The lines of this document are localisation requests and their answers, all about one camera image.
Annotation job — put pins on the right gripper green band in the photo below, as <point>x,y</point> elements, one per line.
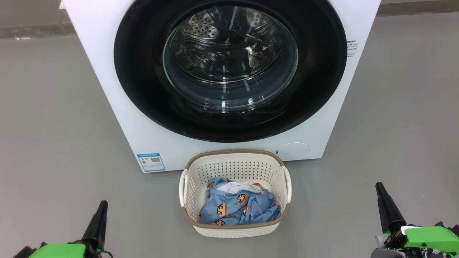
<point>430,238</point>

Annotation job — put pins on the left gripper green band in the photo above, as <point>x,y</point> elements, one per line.
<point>57,251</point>

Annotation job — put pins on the blue cartoon print clothing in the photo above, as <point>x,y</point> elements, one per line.
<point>233,211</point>

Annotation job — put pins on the black round glass washer door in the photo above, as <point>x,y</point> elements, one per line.
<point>143,89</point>

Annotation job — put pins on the white garment lining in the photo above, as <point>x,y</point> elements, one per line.
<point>238,187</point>

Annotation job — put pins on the white front-load washing machine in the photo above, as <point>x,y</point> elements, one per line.
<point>107,89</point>

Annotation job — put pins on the steel washing machine drum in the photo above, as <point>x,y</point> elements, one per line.
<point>229,46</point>

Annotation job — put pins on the blue energy label sticker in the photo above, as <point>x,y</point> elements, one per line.
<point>151,162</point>

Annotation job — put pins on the round white filter cover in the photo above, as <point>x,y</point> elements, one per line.
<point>294,151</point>

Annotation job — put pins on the cream perforated laundry basket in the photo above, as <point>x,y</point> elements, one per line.
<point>235,166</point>

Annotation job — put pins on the black printed text label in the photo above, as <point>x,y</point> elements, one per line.
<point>352,48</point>

